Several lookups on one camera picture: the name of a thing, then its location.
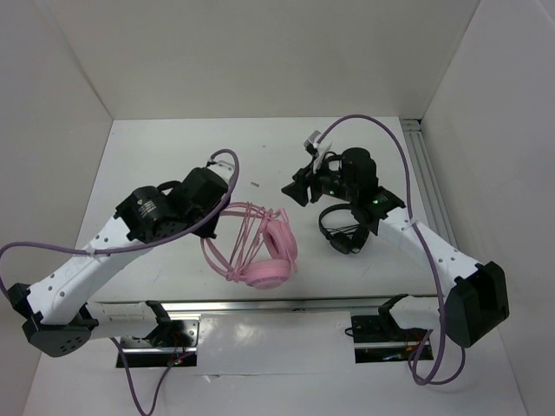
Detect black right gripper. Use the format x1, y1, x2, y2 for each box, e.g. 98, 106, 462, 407
280, 154, 356, 207

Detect pink gaming headphones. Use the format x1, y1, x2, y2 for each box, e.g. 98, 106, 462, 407
200, 202, 298, 290

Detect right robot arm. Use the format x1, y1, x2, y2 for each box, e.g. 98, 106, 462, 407
282, 145, 509, 348

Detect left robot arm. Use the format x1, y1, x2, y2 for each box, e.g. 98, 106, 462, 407
7, 162, 238, 358

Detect black headphones near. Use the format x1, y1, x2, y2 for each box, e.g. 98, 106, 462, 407
318, 204, 369, 255

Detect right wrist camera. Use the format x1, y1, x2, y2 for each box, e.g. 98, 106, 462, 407
304, 130, 331, 173

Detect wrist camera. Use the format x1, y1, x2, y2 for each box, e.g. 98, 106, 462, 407
304, 130, 331, 173
206, 160, 235, 184

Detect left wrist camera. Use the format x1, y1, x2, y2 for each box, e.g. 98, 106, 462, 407
206, 160, 235, 184

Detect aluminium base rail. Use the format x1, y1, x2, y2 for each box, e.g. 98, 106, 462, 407
97, 295, 439, 322

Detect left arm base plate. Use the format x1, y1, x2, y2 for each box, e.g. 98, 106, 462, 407
119, 314, 200, 368

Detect aluminium side rail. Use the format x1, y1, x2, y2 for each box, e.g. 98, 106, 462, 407
400, 119, 458, 248

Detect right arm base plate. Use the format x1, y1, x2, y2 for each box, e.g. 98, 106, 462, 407
344, 315, 426, 364

